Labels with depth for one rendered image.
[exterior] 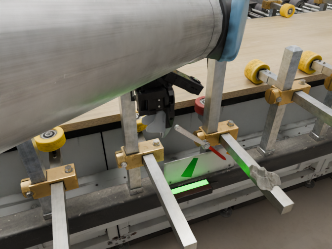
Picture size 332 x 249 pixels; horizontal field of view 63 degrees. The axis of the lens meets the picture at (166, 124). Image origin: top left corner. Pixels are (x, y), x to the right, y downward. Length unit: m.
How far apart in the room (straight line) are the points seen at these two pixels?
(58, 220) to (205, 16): 0.57
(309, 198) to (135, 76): 1.86
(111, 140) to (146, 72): 0.83
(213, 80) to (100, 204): 0.49
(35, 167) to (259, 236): 1.28
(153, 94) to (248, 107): 0.69
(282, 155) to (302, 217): 0.82
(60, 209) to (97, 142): 0.35
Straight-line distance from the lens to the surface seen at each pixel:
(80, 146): 0.99
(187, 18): 0.22
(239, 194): 1.62
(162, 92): 0.57
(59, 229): 0.68
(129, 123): 0.70
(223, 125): 0.88
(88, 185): 1.05
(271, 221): 1.78
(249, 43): 1.52
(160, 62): 0.19
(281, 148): 1.12
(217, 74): 0.74
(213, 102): 0.77
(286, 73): 0.89
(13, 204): 1.08
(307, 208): 1.92
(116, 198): 0.88
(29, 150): 0.72
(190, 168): 0.89
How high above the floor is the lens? 1.37
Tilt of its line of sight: 36 degrees down
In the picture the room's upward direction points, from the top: straight up
